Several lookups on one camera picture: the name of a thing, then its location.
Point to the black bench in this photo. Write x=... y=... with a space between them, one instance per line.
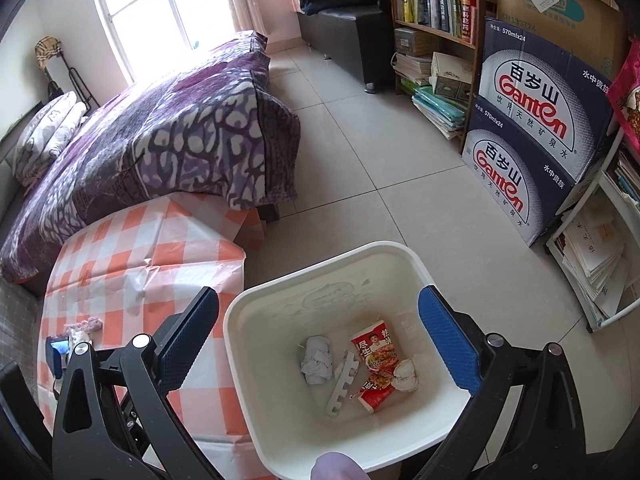
x=345 y=35

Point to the orange white checked tablecloth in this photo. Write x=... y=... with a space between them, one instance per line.
x=140 y=250

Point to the blue water carton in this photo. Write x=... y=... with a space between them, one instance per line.
x=515 y=185
x=550 y=95

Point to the white tissue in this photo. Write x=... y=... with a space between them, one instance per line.
x=406 y=375

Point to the black coat rack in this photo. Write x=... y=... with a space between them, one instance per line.
x=70 y=75

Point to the purple patterned blanket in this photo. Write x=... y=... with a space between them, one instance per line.
x=175 y=130

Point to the folded floral quilt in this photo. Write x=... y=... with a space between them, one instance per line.
x=47 y=135

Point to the person's right hand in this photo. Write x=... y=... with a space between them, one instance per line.
x=337 y=467

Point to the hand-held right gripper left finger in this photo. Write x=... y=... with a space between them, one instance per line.
x=187 y=342

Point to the grey checked cushion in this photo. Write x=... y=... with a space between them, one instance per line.
x=17 y=315

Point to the brown cardboard box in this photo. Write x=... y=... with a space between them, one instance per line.
x=560 y=5

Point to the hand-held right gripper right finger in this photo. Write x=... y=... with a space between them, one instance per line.
x=450 y=345

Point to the pink knitted piece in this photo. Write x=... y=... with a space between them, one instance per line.
x=87 y=327

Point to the window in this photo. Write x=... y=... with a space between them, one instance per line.
x=145 y=5

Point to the white patterned box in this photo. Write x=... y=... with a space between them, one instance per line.
x=450 y=77

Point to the torn red noodle cup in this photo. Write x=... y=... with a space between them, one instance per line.
x=375 y=347

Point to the wooden bookshelf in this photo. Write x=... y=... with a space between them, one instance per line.
x=480 y=35

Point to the white foam puzzle strip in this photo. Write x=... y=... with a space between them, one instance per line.
x=342 y=385

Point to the white plastic bin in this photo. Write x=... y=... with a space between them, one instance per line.
x=325 y=285

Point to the stack of grey books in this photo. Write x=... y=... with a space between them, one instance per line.
x=412 y=57

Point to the pink snack packet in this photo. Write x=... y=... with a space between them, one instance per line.
x=627 y=95

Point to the stack of teal booklets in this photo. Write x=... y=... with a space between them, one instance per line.
x=440 y=112

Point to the dark blue box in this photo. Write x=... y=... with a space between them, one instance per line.
x=56 y=355

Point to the silver foil bag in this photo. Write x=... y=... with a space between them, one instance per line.
x=316 y=360

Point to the stack of white papers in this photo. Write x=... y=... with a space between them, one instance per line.
x=595 y=260

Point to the row of books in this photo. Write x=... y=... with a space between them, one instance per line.
x=435 y=0

